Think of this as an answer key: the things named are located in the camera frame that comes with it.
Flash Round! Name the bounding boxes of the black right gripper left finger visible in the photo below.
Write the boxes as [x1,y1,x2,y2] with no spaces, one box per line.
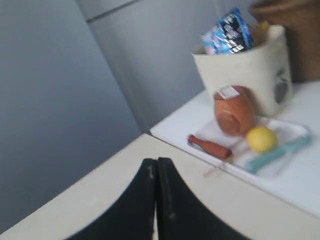
[69,158,158,240]

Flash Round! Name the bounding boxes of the brown wooden jar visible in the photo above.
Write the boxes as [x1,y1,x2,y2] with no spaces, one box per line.
[213,85,257,137]

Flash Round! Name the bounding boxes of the clear plastic tray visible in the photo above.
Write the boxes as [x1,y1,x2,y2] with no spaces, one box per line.
[187,117,312,178]

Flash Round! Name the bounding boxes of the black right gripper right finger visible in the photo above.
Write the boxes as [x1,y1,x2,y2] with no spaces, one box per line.
[156,157,248,240]

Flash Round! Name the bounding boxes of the brown wicker basket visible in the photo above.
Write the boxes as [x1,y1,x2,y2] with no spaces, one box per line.
[248,0,320,83]

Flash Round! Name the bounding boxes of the teal toothbrush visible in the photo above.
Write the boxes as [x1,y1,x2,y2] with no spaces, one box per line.
[244,135,312,174]

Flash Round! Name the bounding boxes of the yellow lemon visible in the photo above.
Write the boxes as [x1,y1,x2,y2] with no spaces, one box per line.
[246,126,278,154]

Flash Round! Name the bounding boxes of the blue snack packet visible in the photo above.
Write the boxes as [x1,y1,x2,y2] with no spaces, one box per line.
[201,7,254,55]

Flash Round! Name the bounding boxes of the cream fabric storage basket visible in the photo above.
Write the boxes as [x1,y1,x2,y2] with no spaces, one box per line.
[192,25,293,116]

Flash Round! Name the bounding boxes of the white side table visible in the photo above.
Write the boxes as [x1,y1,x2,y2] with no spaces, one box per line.
[151,81,320,216]

